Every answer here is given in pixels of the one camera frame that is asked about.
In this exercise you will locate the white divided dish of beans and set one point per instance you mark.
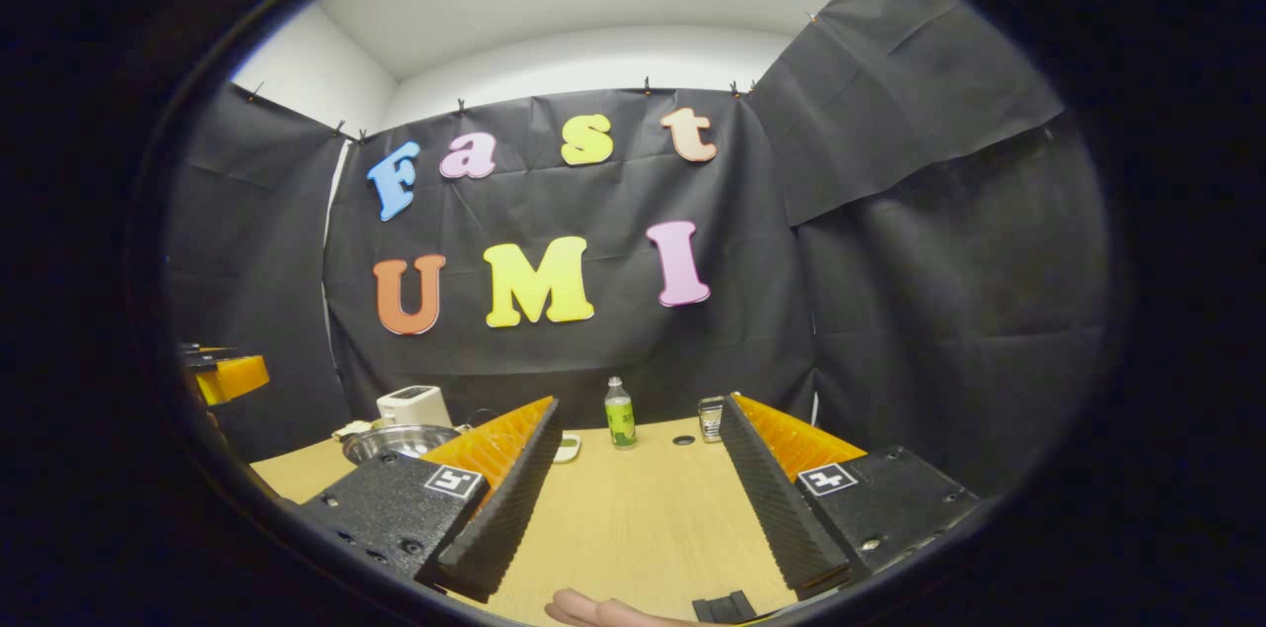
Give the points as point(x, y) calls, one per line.
point(568, 449)

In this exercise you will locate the black backdrop cloth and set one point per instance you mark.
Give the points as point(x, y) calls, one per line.
point(940, 311)

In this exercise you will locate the metal mesh utensil holder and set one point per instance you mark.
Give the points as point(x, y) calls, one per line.
point(710, 419)

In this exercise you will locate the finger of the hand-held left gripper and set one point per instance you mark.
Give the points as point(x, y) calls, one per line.
point(237, 378)

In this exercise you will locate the white sandwich plate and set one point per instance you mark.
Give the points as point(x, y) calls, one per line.
point(351, 431)

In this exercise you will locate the white toaster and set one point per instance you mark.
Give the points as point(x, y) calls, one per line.
point(413, 405)

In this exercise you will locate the row of black cloth clips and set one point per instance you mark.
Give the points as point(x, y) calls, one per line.
point(460, 103)

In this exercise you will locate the green drink bottle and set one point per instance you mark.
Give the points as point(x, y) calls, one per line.
point(620, 419)

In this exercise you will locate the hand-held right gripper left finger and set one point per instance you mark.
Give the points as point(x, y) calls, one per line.
point(509, 508)

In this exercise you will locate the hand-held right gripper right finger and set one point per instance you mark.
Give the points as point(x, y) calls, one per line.
point(771, 498)

